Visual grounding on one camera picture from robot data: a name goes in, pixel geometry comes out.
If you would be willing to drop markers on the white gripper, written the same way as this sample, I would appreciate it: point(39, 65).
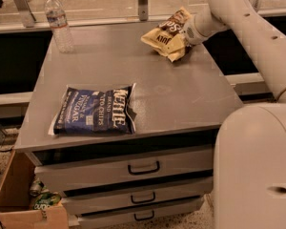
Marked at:
point(193, 32)

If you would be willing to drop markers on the brown sea salt chip bag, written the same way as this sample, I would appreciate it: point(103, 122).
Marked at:
point(159, 37)

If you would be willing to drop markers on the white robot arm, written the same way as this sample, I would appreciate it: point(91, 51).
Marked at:
point(250, 149)

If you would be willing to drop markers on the blue kettle chip bag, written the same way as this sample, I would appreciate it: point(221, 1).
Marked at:
point(88, 111)

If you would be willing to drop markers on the clear plastic water bottle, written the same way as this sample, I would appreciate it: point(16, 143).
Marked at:
point(59, 25)

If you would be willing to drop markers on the green snack bag in box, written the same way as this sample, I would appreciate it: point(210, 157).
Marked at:
point(46, 200)

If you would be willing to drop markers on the grey drawer cabinet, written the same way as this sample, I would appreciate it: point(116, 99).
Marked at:
point(175, 104)

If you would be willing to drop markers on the middle grey drawer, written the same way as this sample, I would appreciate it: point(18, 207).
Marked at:
point(129, 195)

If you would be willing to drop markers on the grey drawer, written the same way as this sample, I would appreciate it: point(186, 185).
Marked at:
point(129, 195)
point(117, 169)
point(140, 213)

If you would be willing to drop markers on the bottom grey drawer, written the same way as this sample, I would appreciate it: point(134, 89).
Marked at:
point(140, 213)

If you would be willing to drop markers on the top grey drawer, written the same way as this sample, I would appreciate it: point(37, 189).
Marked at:
point(117, 169)

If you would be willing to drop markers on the drink can in box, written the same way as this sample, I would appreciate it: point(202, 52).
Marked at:
point(36, 188)

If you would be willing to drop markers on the cardboard box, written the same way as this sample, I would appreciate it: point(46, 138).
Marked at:
point(15, 201)

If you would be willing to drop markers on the middle metal railing post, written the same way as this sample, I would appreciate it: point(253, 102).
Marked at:
point(143, 13)

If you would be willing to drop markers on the metal railing post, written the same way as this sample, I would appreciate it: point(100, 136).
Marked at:
point(143, 13)
point(24, 10)

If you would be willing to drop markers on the left metal railing post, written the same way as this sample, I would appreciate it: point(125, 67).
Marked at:
point(24, 10)

